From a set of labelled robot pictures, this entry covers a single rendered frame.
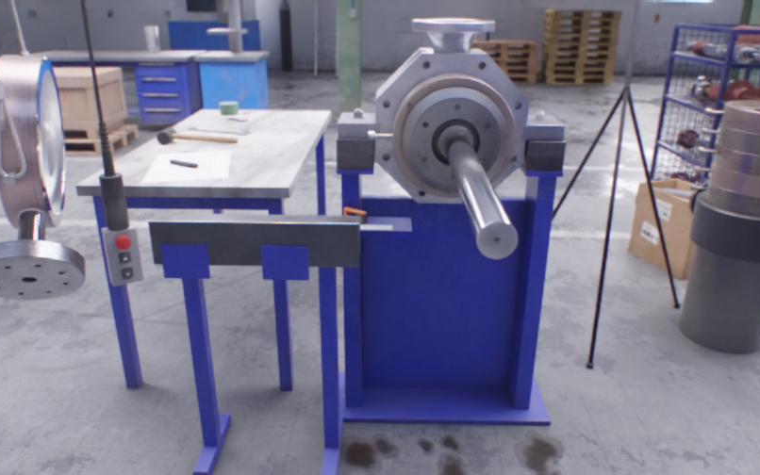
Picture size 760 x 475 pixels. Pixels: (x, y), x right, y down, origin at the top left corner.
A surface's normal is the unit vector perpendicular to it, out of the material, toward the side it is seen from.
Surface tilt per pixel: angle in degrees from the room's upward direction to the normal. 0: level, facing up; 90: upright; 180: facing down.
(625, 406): 0
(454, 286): 90
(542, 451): 0
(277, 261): 90
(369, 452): 0
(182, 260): 90
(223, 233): 90
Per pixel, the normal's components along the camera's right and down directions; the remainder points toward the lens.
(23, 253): 0.32, -0.48
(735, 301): -0.44, 0.33
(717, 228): -0.87, 0.18
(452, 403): 0.00, -0.93
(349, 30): -0.04, 0.37
